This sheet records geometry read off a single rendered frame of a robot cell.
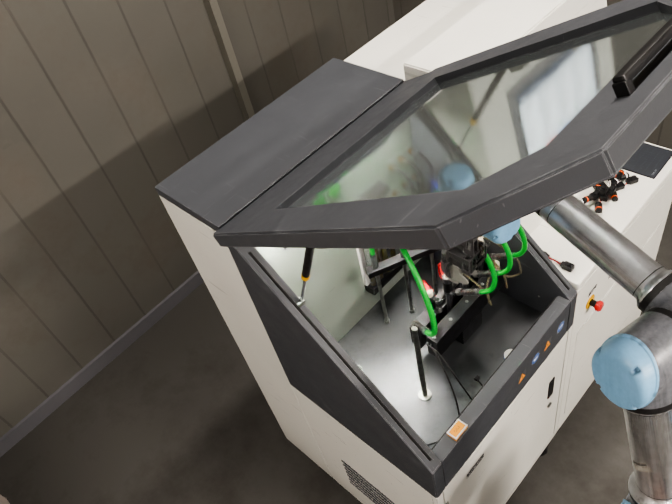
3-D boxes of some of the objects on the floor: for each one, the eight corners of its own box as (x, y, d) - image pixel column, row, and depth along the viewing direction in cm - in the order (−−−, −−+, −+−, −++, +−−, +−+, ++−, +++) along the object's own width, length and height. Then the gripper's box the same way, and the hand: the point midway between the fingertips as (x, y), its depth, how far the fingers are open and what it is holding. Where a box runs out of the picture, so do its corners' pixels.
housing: (335, 485, 252) (218, 227, 146) (289, 444, 269) (152, 186, 162) (523, 270, 310) (537, -28, 203) (475, 248, 326) (465, -39, 219)
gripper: (465, 246, 135) (468, 305, 151) (489, 221, 139) (489, 282, 154) (434, 231, 140) (440, 290, 155) (457, 207, 144) (461, 267, 159)
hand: (455, 277), depth 156 cm, fingers closed
